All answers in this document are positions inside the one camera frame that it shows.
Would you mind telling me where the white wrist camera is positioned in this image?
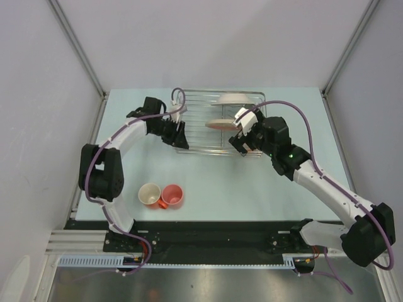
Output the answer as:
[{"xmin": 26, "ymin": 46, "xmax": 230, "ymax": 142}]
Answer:
[
  {"xmin": 232, "ymin": 107, "xmax": 258, "ymax": 135},
  {"xmin": 168, "ymin": 100, "xmax": 187, "ymax": 123}
]

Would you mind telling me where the left aluminium frame post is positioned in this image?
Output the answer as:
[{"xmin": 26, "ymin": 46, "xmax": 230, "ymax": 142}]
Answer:
[{"xmin": 46, "ymin": 0, "xmax": 106, "ymax": 99}]

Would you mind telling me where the pink and cream plate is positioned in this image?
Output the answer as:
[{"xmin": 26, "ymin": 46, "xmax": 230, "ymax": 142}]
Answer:
[{"xmin": 205, "ymin": 119, "xmax": 241, "ymax": 131}]

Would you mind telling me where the pink cup orange handle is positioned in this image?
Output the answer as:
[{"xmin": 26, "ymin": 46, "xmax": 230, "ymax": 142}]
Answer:
[{"xmin": 157, "ymin": 184, "xmax": 184, "ymax": 210}]

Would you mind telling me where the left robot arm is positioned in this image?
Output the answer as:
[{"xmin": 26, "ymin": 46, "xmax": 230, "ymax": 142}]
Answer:
[{"xmin": 79, "ymin": 88, "xmax": 190, "ymax": 252}]

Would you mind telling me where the aluminium front rail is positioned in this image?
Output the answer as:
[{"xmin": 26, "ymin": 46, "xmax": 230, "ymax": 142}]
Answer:
[{"xmin": 45, "ymin": 230, "xmax": 106, "ymax": 255}]

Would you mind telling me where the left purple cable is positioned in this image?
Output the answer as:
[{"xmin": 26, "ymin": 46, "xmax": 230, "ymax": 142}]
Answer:
[{"xmin": 84, "ymin": 87, "xmax": 187, "ymax": 277}]

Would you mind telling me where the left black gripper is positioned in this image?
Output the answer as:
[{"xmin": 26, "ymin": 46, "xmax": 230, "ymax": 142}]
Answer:
[{"xmin": 150, "ymin": 118, "xmax": 190, "ymax": 151}]

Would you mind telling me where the white slotted cable duct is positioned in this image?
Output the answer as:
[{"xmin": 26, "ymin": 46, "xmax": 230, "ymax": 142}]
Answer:
[{"xmin": 58, "ymin": 255, "xmax": 314, "ymax": 270}]

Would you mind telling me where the metal wire dish rack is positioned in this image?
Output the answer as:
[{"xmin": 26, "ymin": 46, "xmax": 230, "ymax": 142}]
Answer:
[{"xmin": 182, "ymin": 89, "xmax": 266, "ymax": 155}]

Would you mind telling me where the white fluted plate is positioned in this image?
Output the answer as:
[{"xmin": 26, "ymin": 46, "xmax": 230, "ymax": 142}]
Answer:
[{"xmin": 212, "ymin": 93, "xmax": 254, "ymax": 106}]

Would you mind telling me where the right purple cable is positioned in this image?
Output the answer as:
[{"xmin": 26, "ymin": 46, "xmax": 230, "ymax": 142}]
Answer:
[{"xmin": 234, "ymin": 100, "xmax": 396, "ymax": 295}]

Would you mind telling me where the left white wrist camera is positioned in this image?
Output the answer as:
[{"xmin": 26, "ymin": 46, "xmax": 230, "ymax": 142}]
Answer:
[{"xmin": 168, "ymin": 100, "xmax": 187, "ymax": 123}]

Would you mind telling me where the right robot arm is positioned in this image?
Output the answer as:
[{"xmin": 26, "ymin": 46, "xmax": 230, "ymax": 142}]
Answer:
[{"xmin": 229, "ymin": 108, "xmax": 395, "ymax": 267}]

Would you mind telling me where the cream cup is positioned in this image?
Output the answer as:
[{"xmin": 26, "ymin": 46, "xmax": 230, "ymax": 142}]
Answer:
[{"xmin": 138, "ymin": 183, "xmax": 161, "ymax": 206}]

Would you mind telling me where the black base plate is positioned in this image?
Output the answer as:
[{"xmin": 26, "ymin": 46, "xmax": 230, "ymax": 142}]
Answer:
[{"xmin": 64, "ymin": 219, "xmax": 347, "ymax": 256}]

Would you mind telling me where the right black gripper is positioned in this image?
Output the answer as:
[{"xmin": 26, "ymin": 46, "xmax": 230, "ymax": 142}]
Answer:
[{"xmin": 229, "ymin": 108, "xmax": 276, "ymax": 157}]

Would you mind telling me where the aluminium frame post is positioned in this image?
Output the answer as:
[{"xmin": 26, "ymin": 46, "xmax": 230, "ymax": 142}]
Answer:
[
  {"xmin": 46, "ymin": 0, "xmax": 106, "ymax": 99},
  {"xmin": 321, "ymin": 0, "xmax": 382, "ymax": 98}
]

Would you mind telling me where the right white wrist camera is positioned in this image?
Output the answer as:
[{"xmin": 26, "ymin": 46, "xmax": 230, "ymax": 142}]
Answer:
[{"xmin": 232, "ymin": 107, "xmax": 258, "ymax": 135}]

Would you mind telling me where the right aluminium frame post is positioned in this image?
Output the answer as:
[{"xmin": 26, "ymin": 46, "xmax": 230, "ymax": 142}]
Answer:
[{"xmin": 321, "ymin": 0, "xmax": 382, "ymax": 98}]

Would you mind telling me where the purple cable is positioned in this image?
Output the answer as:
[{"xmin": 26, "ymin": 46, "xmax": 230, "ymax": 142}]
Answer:
[
  {"xmin": 234, "ymin": 100, "xmax": 396, "ymax": 295},
  {"xmin": 84, "ymin": 87, "xmax": 187, "ymax": 277}
]

